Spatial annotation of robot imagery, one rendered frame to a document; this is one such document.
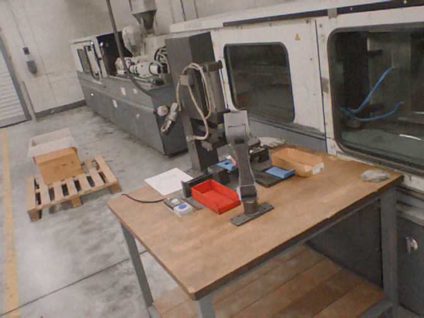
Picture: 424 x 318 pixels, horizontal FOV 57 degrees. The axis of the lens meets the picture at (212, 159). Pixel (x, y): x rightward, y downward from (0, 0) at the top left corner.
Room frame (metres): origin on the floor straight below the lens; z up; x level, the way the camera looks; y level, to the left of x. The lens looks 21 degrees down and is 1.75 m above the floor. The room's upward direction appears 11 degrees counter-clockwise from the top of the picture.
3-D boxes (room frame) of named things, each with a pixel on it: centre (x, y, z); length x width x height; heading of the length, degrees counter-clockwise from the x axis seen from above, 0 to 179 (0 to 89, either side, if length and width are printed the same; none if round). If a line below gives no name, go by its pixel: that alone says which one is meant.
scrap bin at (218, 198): (1.66, 0.02, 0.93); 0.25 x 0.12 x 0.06; 28
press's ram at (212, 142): (1.96, -0.03, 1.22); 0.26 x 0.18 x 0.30; 28
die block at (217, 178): (1.90, -0.08, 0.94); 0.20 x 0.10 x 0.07; 118
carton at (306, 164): (1.86, -0.43, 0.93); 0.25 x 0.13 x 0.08; 28
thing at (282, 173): (1.79, -0.32, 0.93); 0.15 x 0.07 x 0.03; 30
